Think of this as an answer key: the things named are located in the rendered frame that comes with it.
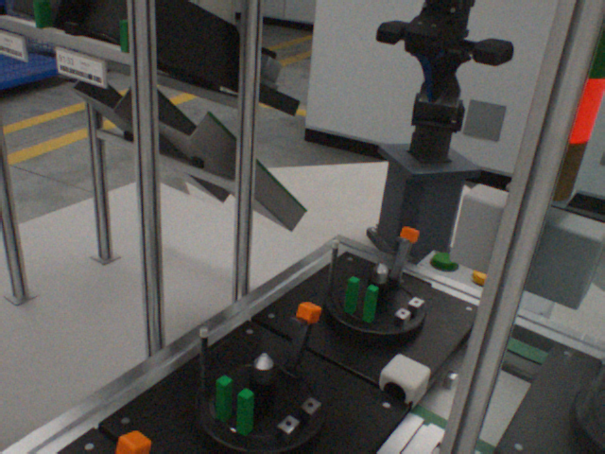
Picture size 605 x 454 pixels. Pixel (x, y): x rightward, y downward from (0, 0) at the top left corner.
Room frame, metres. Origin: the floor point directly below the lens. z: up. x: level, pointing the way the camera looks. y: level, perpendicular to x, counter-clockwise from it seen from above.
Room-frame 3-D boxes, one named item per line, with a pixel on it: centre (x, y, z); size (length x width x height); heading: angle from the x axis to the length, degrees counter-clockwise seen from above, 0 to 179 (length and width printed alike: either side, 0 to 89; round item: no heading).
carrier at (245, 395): (0.47, 0.03, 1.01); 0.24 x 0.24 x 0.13; 57
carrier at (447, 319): (0.68, -0.11, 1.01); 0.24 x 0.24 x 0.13; 57
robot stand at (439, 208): (1.07, -0.23, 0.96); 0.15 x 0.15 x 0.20; 21
